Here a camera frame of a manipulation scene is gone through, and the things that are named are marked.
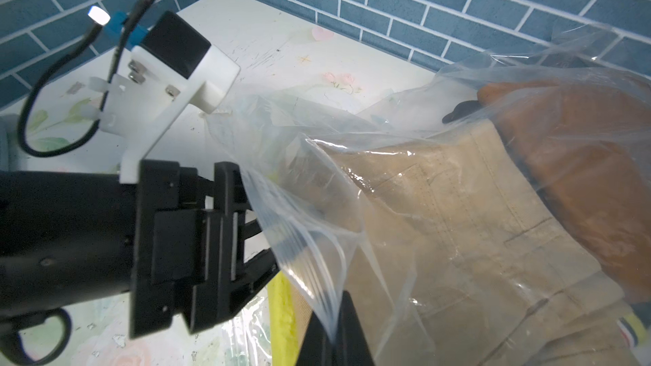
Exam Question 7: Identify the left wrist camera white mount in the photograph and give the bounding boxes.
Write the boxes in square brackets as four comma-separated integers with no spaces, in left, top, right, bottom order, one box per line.
[17,0,241,185]

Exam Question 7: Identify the brown folded garment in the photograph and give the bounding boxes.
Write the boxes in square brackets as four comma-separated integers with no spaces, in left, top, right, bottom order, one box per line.
[477,81,650,303]

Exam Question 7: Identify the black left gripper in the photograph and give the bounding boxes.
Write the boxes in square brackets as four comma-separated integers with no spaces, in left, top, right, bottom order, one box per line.
[129,160,279,338]

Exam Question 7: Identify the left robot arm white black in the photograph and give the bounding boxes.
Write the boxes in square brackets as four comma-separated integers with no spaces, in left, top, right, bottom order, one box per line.
[1,160,278,365]

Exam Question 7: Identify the neon yellow garment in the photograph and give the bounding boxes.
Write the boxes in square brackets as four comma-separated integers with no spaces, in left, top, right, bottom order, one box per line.
[267,273,300,366]

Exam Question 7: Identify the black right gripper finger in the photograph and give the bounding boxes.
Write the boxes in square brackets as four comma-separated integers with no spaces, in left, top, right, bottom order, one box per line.
[296,291,375,366]

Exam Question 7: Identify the black folded garment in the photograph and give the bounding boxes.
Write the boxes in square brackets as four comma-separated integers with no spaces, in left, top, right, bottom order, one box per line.
[442,100,481,125]

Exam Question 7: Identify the beige trousers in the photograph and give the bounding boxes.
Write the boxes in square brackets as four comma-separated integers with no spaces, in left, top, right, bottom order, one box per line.
[275,120,637,365]

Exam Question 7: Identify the clear plastic vacuum bag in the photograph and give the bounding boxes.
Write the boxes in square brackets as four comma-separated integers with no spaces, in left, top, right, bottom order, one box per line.
[207,25,650,365]

